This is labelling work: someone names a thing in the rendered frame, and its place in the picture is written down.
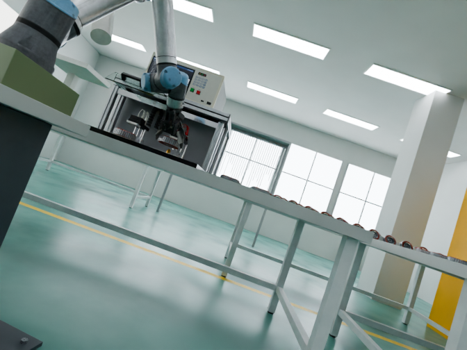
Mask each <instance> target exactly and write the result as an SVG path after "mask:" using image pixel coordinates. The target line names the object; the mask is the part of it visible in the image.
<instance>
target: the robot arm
mask: <svg viewBox="0 0 467 350"><path fill-rule="evenodd" d="M145 1H151V2H152V12H153V21H154V39H155V49H156V67H157V72H156V73H155V74H152V73H143V74H142V77H141V87H142V89H143V91H145V92H156V93H164V94H168V96H167V109H166V114H165V117H164V118H162V120H161V123H160V126H159V129H158V130H157V133H156V134H155V136H156V140H157V139H158V138H159V135H161V134H162V133H163V131H164V132H166V133H169V134H172V135H174V134H175V133H177V143H178V144H179V145H180V147H181V149H182V147H183V142H184V134H185V131H184V127H183V125H182V123H181V119H182V120H183V119H184V117H185V116H184V115H183V114H182V113H181V112H182V109H183V105H185V103H184V100H185V97H186V90H187V87H188V75H187V74H186V73H184V72H180V71H179V70H178V69H177V53H176V41H175V29H174V7H173V0H27V2H26V3H25V5H24V7H23V8H22V10H21V12H20V14H19V15H18V17H17V19H16V20H15V22H14V24H13V25H12V26H10V27H8V28H7V29H6V30H4V31H2V32H1V33H0V43H2V44H5V45H8V46H9V47H13V48H15V49H17V50H18V51H20V52H22V53H23V54H24V55H25V56H27V57H28V58H30V59H31V60H32V61H33V62H35V63H37V64H38V65H39V66H41V67H42V68H43V69H45V70H46V71H48V72H49V73H50V74H52V75H53V73H54V71H55V68H54V65H55V62H56V56H57V52H58V50H59V48H62V47H64V46H65V45H66V43H67V42H68V41H70V40H72V39H74V38H76V37H78V36H80V34H81V29H82V28H84V27H86V26H87V25H89V24H91V23H93V22H95V21H97V20H99V19H101V18H103V17H105V16H107V15H109V14H111V13H113V12H115V11H116V10H119V9H120V8H123V7H125V6H127V5H129V4H130V3H133V2H136V3H142V2H145ZM177 129H178V131H177Z"/></svg>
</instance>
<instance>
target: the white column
mask: <svg viewBox="0 0 467 350"><path fill-rule="evenodd" d="M463 104H464V99H462V98H459V97H456V96H454V95H451V94H446V93H443V92H439V91H437V90H435V91H433V92H432V93H430V94H428V95H425V96H423V97H422V98H420V99H418V100H416V101H415V104H414V106H413V110H412V113H411V116H410V119H409V123H408V126H407V129H406V132H405V134H404V139H403V141H402V145H401V147H400V152H399V154H398V158H397V160H396V164H395V167H394V170H393V173H392V177H391V180H390V183H389V185H388V189H387V192H386V196H385V198H384V202H383V205H382V209H381V211H380V214H379V218H378V220H377V225H376V227H375V230H376V231H377V232H379V233H380V235H381V236H382V237H384V236H385V235H392V236H393V237H394V238H395V241H396V242H402V241H405V240H406V241H408V242H410V243H411V244H412V246H413V247H420V246H421V243H422V240H423V236H424V233H425V229H426V226H427V223H428V219H429V216H430V213H431V210H432V206H433V203H434V199H435V196H436V192H437V190H438V187H439V183H440V180H441V176H442V173H443V169H444V167H445V162H446V160H447V157H448V153H449V150H450V146H451V143H452V139H453V136H454V132H455V129H456V127H457V122H458V120H459V116H460V113H461V109H462V106H463ZM414 266H415V263H414V262H411V261H408V260H405V259H403V258H400V257H397V256H394V255H391V254H389V253H386V252H383V251H380V250H378V249H375V248H372V247H369V249H368V253H367V256H366V259H365V262H364V265H363V269H362V271H361V275H360V278H359V282H358V284H357V288H360V289H362V290H365V291H368V292H371V293H373V294H376V295H379V296H381V297H384V298H387V299H390V300H392V301H396V302H398V303H401V304H403V303H404V299H405V296H406V293H407V289H408V287H409V282H410V280H411V275H412V273H413V269H414Z"/></svg>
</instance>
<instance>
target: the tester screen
mask: <svg viewBox="0 0 467 350"><path fill-rule="evenodd" d="M177 69H178V70H179V71H180V72H184V73H186V74H187V75H188V79H191V76H192V73H193V72H194V71H193V70H191V69H187V68H185V67H181V66H178V65H177ZM156 72H157V67H156V58H155V57H154V59H153V61H152V63H151V66H150V68H149V71H148V73H152V74H155V73H156ZM189 82H190V81H189Z"/></svg>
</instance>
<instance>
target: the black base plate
mask: <svg viewBox="0 0 467 350"><path fill-rule="evenodd" d="M90 131H94V132H96V133H99V134H102V135H105V136H107V137H110V138H113V139H116V140H119V141H121V142H124V143H127V144H130V145H132V146H135V147H138V148H141V149H144V150H146V151H149V152H152V153H155V154H158V155H160V156H163V157H166V158H169V159H171V160H175V161H177V162H179V163H183V164H185V165H188V166H191V167H194V168H196V169H200V170H202V171H204V170H203V169H202V168H201V167H200V166H199V165H198V164H196V163H193V162H190V161H188V160H184V159H183V158H179V157H176V156H173V155H171V154H168V153H165V152H163V151H159V150H158V149H154V148H151V147H148V146H146V145H143V144H141V143H138V142H134V141H132V140H129V139H126V138H124V137H121V136H118V135H115V134H113V133H109V132H107V131H104V130H101V129H99V128H96V127H93V126H90Z"/></svg>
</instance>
